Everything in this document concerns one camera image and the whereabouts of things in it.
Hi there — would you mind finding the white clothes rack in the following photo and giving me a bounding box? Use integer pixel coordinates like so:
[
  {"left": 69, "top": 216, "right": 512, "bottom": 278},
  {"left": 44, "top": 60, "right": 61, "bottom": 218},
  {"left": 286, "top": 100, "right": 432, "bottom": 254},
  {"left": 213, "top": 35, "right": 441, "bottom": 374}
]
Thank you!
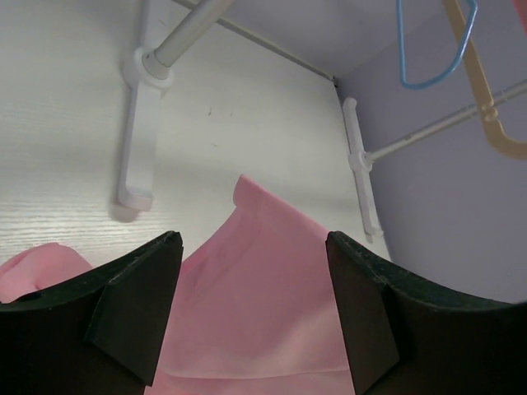
[{"left": 117, "top": 1, "right": 526, "bottom": 237}]

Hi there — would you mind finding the beige wooden hanger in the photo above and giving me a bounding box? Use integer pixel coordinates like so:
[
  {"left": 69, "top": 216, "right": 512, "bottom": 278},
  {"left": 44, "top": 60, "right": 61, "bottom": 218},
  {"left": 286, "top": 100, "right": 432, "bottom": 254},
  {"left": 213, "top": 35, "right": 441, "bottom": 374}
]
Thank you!
[{"left": 443, "top": 0, "right": 526, "bottom": 160}]

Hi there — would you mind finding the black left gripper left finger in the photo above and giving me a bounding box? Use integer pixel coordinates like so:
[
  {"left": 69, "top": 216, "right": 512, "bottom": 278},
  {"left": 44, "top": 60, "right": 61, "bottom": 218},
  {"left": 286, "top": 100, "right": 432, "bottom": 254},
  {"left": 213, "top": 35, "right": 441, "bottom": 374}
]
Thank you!
[{"left": 1, "top": 231, "right": 183, "bottom": 394}]

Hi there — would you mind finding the pink t shirt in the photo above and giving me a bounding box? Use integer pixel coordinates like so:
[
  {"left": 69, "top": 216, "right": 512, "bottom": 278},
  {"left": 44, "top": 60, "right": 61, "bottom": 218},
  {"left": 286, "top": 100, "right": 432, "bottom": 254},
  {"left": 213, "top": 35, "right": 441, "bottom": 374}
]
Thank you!
[{"left": 1, "top": 176, "right": 353, "bottom": 394}]

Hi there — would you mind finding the blue hanger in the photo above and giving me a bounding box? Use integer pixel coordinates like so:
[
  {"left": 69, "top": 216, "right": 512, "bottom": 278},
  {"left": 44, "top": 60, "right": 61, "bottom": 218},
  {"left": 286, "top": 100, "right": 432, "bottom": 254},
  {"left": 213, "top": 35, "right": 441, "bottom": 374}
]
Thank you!
[{"left": 395, "top": 0, "right": 478, "bottom": 91}]

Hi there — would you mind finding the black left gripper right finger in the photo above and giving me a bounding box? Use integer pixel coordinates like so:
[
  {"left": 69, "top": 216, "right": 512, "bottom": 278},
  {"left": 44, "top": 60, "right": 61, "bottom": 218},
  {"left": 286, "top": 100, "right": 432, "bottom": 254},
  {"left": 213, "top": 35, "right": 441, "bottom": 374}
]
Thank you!
[{"left": 326, "top": 231, "right": 526, "bottom": 394}]

